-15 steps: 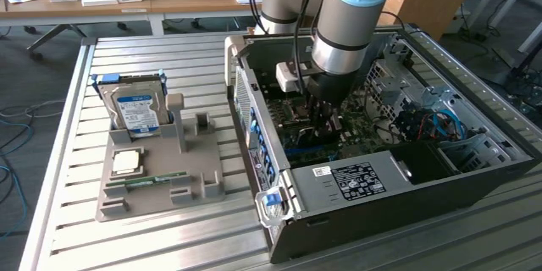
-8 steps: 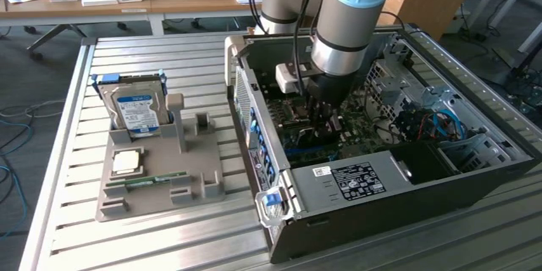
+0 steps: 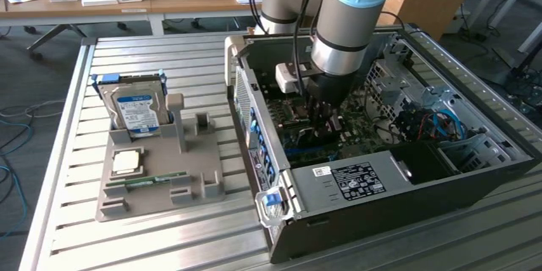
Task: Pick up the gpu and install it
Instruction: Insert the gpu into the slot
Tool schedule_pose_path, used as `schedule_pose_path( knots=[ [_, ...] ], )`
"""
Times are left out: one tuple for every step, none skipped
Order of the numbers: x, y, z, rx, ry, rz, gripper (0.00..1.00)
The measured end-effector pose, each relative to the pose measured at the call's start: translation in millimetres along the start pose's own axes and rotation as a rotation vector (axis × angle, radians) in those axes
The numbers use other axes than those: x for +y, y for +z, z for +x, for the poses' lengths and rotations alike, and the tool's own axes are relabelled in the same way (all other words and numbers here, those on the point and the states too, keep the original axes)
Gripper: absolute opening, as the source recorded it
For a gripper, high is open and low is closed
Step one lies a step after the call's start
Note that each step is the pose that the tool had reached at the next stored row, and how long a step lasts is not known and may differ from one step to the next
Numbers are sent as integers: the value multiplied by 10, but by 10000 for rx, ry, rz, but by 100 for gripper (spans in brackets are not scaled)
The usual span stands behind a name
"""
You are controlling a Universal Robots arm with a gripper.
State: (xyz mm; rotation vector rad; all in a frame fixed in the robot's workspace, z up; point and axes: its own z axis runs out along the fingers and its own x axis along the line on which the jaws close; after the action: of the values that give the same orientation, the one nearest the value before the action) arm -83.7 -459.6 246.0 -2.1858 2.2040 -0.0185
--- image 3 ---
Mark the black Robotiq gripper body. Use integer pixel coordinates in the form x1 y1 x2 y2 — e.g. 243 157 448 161
306 73 355 109

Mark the graphics card with black fan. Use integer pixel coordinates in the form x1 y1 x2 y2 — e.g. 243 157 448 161
291 126 342 153

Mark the CPU socket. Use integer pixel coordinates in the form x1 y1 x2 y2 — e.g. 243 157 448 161
284 98 312 121

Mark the green motherboard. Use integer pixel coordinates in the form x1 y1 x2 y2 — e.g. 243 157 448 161
266 86 399 169

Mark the black expansion slot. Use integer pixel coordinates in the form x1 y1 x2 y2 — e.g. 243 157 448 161
295 152 338 163

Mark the silver perforated disk bay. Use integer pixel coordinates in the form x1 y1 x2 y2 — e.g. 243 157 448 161
363 58 460 119

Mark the grey power supply unit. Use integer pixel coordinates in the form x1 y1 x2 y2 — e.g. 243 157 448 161
288 150 414 214

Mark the blue case latch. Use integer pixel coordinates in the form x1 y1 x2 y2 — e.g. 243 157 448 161
262 190 283 207

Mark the black open PC case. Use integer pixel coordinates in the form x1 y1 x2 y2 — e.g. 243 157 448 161
223 23 541 265

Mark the silver angled disk bay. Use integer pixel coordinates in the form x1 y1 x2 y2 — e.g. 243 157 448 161
435 133 513 173

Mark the grey plastic parts rack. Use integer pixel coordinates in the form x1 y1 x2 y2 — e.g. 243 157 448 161
95 93 228 223

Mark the hard disk in blue caddy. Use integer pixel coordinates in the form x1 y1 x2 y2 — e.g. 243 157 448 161
89 69 172 140

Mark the green RAM stick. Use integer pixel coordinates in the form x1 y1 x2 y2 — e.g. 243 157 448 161
105 171 189 188

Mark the silver CPU chip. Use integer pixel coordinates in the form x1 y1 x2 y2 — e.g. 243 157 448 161
112 151 143 175

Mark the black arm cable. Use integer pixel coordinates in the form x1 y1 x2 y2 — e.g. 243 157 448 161
247 0 316 94

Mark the red wire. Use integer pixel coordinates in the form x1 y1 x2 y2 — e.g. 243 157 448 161
416 115 428 140

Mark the black power cable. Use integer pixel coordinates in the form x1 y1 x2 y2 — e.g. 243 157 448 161
379 10 424 36

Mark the light blue wire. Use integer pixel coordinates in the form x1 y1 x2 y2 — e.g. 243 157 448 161
427 109 468 140

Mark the grey floor cable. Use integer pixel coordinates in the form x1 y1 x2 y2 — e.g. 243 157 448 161
0 98 67 119

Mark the blue floor cable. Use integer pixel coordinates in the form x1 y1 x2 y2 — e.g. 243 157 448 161
0 118 33 240

